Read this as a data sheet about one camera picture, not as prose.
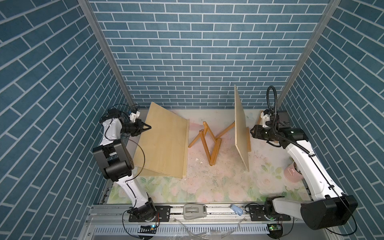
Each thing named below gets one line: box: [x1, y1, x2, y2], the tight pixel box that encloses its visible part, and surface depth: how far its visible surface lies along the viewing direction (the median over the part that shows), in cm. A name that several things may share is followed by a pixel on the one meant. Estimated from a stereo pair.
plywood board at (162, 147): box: [133, 102, 187, 179], surface depth 91 cm
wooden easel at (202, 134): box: [188, 121, 236, 166], surface depth 89 cm
